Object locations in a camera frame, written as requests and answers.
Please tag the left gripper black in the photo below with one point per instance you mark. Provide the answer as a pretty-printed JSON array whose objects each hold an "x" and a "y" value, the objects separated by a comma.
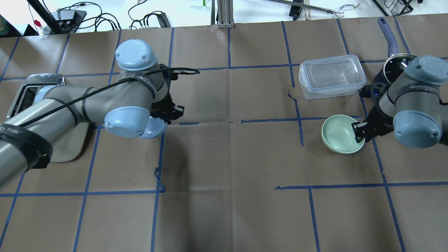
[{"x": 167, "y": 109}]

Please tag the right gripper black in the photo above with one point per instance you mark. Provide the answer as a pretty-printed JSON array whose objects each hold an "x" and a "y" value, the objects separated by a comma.
[{"x": 379, "y": 123}]

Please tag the blue bowl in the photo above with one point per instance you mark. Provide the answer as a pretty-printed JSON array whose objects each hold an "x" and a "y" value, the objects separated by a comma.
[{"x": 155, "y": 127}]

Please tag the green bowl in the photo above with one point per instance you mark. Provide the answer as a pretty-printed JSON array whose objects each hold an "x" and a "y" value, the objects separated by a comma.
[{"x": 338, "y": 135}]

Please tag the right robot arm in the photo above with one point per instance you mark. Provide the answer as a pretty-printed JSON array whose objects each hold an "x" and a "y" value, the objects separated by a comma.
[{"x": 410, "y": 106}]

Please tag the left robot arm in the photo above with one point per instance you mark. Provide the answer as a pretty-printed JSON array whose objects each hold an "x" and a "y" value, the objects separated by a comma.
[{"x": 128, "y": 108}]

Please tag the clear plastic container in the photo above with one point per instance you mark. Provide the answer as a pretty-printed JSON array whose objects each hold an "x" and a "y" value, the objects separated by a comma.
[{"x": 331, "y": 77}]

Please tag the dark blue saucepan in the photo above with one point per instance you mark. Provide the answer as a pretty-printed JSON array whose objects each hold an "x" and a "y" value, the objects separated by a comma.
[{"x": 394, "y": 66}]

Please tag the cream toaster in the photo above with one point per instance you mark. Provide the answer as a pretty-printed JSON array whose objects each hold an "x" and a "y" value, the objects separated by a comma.
[{"x": 27, "y": 105}]

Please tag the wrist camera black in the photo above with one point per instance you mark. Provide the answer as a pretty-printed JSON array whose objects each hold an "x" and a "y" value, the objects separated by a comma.
[{"x": 372, "y": 91}]

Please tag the aluminium frame post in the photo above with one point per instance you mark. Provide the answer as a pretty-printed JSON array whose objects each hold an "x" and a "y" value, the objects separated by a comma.
[{"x": 222, "y": 13}]

